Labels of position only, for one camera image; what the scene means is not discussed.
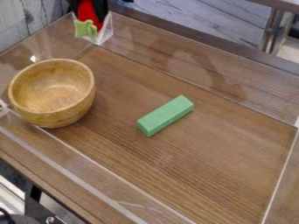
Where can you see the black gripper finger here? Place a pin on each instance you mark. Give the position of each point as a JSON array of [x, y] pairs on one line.
[[101, 8], [74, 5]]

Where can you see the red plush strawberry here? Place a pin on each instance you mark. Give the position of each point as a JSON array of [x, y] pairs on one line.
[[88, 25]]

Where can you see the wooden bowl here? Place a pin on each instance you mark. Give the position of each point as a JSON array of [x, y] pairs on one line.
[[53, 92]]

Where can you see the green rectangular block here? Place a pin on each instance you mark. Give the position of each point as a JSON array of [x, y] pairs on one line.
[[166, 115]]

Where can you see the background metal table leg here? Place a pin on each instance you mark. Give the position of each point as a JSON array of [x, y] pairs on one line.
[[277, 30]]

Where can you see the clear acrylic corner bracket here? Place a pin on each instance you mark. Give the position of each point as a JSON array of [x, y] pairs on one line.
[[106, 32]]

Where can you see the clear acrylic tray wall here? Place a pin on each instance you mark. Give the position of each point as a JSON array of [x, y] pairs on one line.
[[85, 186]]

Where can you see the black table leg bracket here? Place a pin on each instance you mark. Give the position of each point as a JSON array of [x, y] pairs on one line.
[[35, 210]]

